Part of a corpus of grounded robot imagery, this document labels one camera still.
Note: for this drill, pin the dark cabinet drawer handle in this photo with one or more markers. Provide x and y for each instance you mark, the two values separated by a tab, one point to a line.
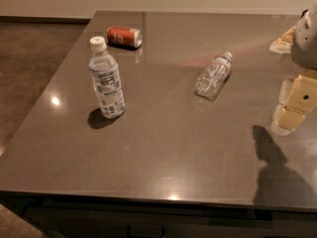
146	233

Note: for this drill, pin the blue label plastic water bottle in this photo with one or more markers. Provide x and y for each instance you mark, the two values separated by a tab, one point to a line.
106	79

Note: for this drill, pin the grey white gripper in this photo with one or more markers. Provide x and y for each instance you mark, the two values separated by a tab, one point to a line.
306	43

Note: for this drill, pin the red soda can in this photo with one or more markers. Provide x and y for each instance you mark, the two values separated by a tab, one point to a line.
126	37

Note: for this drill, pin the clear empty plastic bottle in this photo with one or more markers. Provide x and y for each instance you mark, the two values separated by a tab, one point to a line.
211	80

